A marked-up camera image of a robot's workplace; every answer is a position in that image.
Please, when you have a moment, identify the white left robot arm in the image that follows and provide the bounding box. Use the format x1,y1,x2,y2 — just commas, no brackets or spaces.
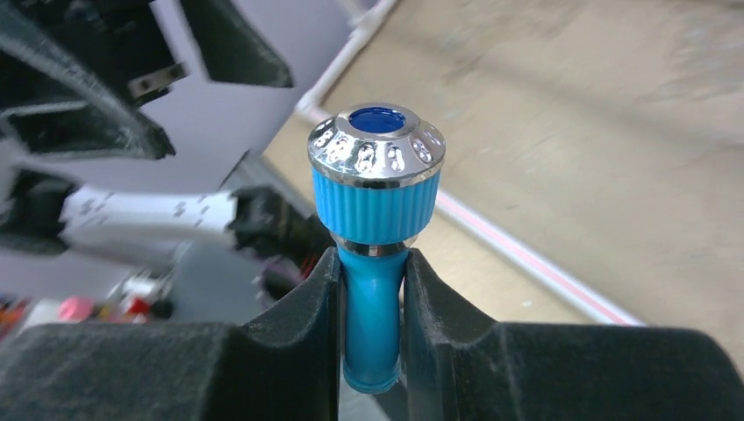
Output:
1,1,332,274

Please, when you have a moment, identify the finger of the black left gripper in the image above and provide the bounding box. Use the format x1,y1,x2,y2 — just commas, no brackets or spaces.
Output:
1,1,175,160
180,0,294,89

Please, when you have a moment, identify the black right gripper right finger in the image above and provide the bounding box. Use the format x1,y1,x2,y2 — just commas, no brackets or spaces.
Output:
404,250,743,420

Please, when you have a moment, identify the blue plastic water faucet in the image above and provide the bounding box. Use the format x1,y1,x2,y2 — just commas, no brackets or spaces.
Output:
307,103,446,394

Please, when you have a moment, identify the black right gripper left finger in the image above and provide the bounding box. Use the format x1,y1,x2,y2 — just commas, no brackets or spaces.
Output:
1,249,340,420

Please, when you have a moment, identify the white PVC pipe frame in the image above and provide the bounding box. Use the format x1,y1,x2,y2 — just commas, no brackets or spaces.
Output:
294,1,644,326

